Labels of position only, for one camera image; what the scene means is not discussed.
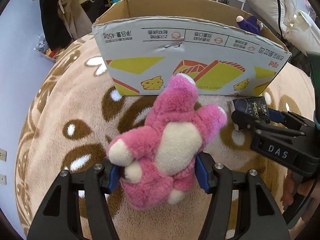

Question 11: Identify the purple haired plush doll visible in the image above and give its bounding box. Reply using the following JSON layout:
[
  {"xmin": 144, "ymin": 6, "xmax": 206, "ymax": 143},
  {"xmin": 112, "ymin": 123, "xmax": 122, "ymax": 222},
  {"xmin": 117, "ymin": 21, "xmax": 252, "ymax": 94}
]
[{"xmin": 236, "ymin": 15, "xmax": 263, "ymax": 35}]

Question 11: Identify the pink plush bear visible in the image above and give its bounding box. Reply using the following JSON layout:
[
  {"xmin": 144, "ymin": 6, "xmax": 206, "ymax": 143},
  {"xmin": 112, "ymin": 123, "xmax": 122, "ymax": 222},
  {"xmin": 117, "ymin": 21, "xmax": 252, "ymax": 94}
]
[{"xmin": 106, "ymin": 74, "xmax": 227, "ymax": 210}]

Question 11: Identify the beige hanging coat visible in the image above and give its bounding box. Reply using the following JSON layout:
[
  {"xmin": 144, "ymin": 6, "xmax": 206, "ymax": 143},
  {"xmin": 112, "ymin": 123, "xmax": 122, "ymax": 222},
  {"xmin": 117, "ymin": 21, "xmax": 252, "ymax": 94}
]
[{"xmin": 57, "ymin": 0, "xmax": 95, "ymax": 41}]

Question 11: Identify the cardboard box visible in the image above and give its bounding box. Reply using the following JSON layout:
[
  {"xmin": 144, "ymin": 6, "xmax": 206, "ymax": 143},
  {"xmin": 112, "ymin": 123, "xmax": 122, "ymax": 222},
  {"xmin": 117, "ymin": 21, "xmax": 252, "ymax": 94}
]
[{"xmin": 92, "ymin": 0, "xmax": 291, "ymax": 96}]

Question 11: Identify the black face tissue pack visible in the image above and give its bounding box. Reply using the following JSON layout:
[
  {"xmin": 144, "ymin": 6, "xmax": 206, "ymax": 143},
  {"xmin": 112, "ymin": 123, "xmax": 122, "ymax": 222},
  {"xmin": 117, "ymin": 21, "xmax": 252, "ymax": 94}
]
[{"xmin": 229, "ymin": 96, "xmax": 270, "ymax": 131}]

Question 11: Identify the person's right hand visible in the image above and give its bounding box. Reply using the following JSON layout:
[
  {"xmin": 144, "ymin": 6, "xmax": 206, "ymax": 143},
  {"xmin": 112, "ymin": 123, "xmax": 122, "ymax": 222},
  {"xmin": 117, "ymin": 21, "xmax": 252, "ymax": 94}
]
[{"xmin": 281, "ymin": 170, "xmax": 313, "ymax": 206}]

